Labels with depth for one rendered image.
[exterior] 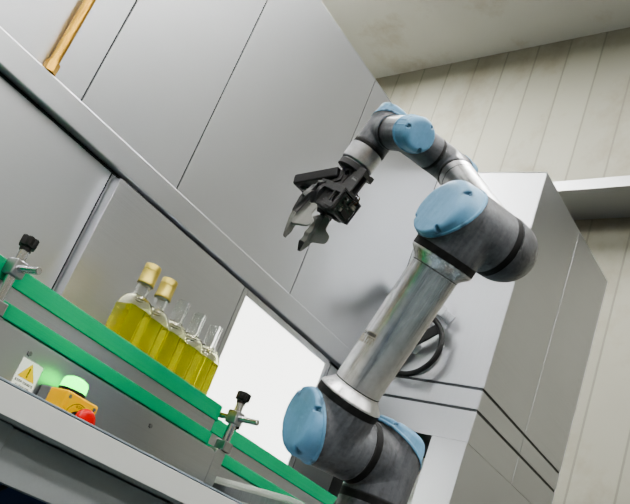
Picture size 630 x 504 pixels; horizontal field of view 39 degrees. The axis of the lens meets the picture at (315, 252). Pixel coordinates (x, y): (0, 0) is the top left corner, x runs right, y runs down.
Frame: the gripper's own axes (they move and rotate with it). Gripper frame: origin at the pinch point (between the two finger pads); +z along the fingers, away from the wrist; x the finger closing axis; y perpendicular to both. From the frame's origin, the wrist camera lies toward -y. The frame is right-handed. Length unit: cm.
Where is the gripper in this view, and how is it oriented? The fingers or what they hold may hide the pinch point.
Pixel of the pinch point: (292, 237)
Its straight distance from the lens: 189.7
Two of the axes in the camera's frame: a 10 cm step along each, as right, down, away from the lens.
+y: 6.3, 3.4, -6.9
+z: -5.9, 7.9, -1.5
